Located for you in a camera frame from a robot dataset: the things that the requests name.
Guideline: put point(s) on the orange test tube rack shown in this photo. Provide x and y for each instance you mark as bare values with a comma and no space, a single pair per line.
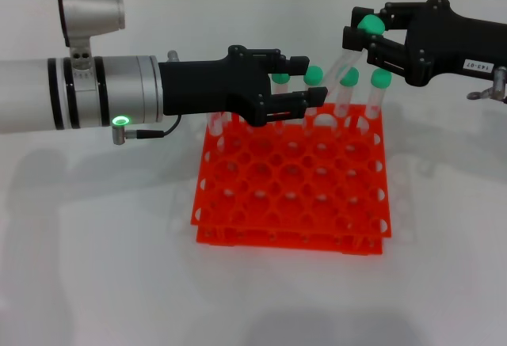
253,245

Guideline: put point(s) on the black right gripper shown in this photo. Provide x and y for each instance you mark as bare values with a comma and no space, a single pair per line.
455,45

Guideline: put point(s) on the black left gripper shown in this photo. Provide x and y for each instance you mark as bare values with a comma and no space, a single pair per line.
206,84

